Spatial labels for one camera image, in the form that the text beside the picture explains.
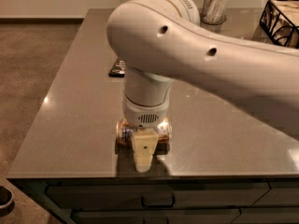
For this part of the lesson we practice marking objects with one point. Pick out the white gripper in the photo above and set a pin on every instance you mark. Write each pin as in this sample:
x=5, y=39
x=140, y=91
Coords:
x=146, y=114

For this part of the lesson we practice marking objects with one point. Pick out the orange soda can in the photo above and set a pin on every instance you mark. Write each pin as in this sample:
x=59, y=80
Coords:
x=124, y=132

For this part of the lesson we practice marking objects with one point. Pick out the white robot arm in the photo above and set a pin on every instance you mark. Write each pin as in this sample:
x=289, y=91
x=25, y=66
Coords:
x=161, y=41

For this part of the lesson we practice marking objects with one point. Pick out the black snack bar wrapper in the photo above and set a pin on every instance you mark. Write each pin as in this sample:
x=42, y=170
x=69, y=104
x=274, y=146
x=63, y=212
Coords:
x=117, y=69

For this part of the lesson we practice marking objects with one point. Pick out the dark cabinet drawer front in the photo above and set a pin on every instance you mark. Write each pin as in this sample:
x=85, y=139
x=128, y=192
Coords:
x=174, y=195

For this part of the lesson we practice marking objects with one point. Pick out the lower cabinet drawer front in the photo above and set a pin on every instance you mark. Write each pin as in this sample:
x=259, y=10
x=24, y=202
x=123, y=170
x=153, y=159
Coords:
x=197, y=216

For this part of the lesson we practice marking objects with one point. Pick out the right cabinet drawer front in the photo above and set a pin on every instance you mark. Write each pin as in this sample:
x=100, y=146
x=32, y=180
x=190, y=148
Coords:
x=281, y=193

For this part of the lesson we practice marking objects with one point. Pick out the dark bowl on floor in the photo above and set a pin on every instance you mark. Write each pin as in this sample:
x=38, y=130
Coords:
x=6, y=197

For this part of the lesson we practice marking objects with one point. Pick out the black drawer handle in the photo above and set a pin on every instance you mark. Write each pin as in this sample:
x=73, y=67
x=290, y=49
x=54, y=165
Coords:
x=157, y=200

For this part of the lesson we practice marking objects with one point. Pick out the black wire basket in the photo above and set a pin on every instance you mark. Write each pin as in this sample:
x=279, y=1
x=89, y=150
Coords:
x=280, y=21

